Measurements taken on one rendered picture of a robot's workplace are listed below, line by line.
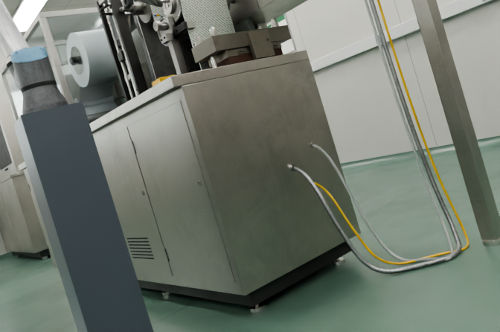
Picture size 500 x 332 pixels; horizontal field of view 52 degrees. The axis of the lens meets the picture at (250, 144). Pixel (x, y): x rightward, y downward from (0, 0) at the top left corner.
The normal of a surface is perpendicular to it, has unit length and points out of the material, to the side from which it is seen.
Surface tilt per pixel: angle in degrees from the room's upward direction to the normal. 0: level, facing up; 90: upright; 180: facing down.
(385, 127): 90
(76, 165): 90
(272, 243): 90
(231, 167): 90
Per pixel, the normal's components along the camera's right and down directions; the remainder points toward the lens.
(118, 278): 0.51, -0.13
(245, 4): -0.77, 0.25
